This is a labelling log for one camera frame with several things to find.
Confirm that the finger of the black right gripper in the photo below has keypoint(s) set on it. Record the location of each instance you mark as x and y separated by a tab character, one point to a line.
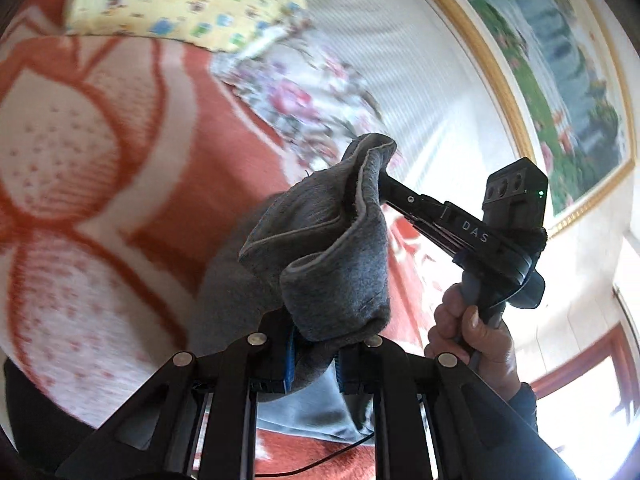
421	211

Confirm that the white striped bed sheet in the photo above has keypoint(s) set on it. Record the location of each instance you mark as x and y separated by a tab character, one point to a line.
434	100

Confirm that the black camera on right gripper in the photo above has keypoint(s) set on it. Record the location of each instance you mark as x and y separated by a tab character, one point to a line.
515	199

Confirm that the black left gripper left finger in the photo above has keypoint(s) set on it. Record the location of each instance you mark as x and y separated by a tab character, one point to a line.
194	418

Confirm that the dark right sleeve forearm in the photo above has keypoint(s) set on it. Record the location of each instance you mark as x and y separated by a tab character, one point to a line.
536	460

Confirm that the orange white floral blanket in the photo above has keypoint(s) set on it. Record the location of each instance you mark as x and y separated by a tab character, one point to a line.
125	164

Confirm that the person's right hand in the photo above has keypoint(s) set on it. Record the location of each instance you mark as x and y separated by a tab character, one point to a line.
459	330

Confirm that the yellow cartoon print pillow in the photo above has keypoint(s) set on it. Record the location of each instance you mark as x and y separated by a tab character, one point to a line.
215	25

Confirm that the gold framed landscape painting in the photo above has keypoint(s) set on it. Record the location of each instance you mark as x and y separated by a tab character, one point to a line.
561	88

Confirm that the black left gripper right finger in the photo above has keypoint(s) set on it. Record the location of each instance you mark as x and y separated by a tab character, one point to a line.
433	418

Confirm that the floral ruffled pillow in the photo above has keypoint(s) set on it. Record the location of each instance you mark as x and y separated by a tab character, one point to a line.
316	103

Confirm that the grey fleece pants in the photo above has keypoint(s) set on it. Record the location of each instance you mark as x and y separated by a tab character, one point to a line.
319	251

